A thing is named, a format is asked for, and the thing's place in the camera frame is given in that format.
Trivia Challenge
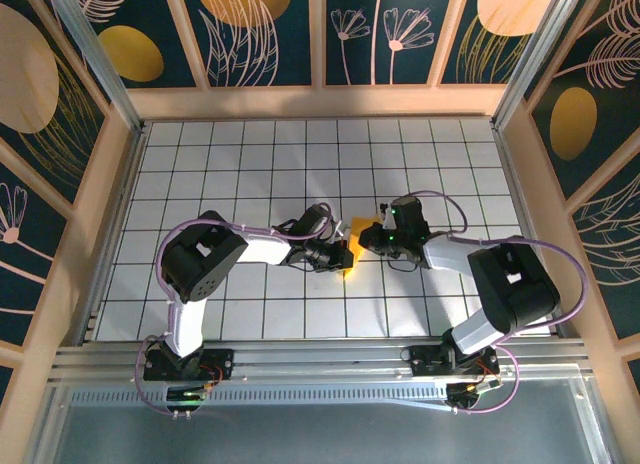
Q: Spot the yellow paper sheet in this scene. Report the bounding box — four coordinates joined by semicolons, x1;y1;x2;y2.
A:
340;215;381;281

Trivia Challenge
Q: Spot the grey metal sheet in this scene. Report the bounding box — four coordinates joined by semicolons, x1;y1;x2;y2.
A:
29;383;614;464

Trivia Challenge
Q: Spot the white grid mat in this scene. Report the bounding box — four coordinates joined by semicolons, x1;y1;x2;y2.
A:
94;118;559;341

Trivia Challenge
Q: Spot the right gripper thin black cable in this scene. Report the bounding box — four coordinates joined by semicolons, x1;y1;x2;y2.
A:
387;255;420;274

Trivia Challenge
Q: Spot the aluminium mounting rail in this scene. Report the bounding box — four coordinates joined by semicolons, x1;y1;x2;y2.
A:
49;338;591;383

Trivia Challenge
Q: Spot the aluminium side rail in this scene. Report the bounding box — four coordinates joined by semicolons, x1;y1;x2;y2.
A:
77;123;149;345
492;123;571;341

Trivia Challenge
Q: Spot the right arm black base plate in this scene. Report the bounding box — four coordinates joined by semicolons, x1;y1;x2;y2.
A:
408;344;501;378

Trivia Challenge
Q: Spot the slotted metal cable duct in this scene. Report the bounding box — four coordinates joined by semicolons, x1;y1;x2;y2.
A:
69;387;451;406

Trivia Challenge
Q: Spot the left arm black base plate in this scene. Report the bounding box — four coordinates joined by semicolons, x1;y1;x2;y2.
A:
143;348;235;383

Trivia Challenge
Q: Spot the aluminium corner post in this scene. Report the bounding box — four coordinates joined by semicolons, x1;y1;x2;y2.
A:
39;0;147;135
491;0;590;130

